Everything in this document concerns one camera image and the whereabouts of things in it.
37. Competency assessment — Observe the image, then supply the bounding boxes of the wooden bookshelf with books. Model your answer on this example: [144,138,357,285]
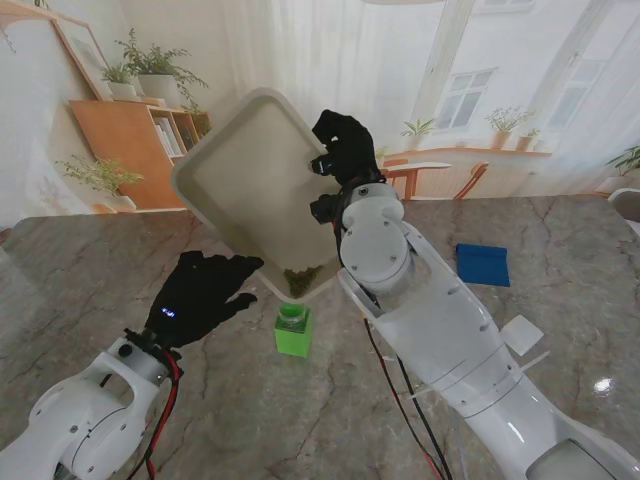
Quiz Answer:
[68,98,214,211]

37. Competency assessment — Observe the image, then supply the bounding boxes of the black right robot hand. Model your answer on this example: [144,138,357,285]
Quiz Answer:
[308,109,389,187]

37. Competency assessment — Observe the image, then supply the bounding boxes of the white square jar lid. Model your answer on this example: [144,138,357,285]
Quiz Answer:
[501,314,545,357]

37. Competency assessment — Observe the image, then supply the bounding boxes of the scattered green beans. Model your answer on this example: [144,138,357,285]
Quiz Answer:
[282,265,324,297]

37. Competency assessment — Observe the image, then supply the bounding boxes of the small windowsill plant orange pot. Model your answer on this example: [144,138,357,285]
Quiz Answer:
[517,127,544,153]

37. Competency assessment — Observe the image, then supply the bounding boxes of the red black left arm cable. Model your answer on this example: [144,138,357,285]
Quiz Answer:
[127,347,185,480]

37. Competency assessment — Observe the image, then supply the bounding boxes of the small potted plant white pot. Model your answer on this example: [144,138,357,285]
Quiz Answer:
[99,62,141,101]

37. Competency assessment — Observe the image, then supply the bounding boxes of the leafy potted plant beside bookshelf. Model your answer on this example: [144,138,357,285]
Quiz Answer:
[55,154,146,214]

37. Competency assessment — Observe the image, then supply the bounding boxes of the wooden picture frame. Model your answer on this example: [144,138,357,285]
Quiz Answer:
[52,17,115,102]

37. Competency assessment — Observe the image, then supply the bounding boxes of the large potted plant white pot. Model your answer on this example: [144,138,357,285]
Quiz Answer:
[115,27,209,110]

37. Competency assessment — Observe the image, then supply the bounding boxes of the translucent plastic baking tray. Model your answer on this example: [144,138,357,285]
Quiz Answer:
[170,87,341,301]

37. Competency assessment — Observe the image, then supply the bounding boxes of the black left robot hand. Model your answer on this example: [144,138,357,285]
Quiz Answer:
[142,250,265,349]

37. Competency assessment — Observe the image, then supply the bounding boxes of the green square glass jar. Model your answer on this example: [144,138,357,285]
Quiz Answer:
[273,302,314,357]

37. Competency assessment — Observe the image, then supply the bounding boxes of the blue plastic scraper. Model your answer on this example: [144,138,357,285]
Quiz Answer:
[455,242,512,288]

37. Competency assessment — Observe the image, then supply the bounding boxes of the tall windowsill plant orange pot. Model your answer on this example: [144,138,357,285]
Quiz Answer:
[485,105,531,150]

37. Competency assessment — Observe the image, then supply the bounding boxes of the red black arm cable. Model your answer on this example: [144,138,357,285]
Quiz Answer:
[362,314,454,480]
[127,347,185,480]

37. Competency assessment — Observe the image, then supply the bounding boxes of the white wooden dining table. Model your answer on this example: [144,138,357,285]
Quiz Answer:
[382,160,452,201]

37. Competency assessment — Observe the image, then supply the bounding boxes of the red black right arm cable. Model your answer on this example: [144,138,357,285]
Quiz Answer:
[362,314,454,480]

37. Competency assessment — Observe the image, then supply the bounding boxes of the broad leaf windowsill plant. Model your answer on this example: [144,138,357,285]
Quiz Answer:
[400,118,436,151]

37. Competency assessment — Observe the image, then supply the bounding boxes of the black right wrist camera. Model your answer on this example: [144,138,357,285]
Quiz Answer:
[309,192,346,226]

